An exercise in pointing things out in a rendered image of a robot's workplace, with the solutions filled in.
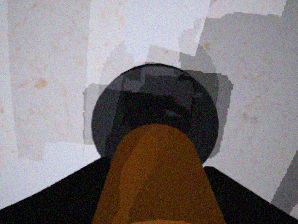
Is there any orange knob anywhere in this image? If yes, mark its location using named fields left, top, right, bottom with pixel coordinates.
left=92, top=124, right=226, bottom=224

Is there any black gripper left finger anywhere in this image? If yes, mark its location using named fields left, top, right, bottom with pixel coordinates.
left=0, top=157, right=112, bottom=224

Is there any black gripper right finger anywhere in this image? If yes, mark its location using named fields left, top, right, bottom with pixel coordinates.
left=205, top=165, right=298, bottom=224

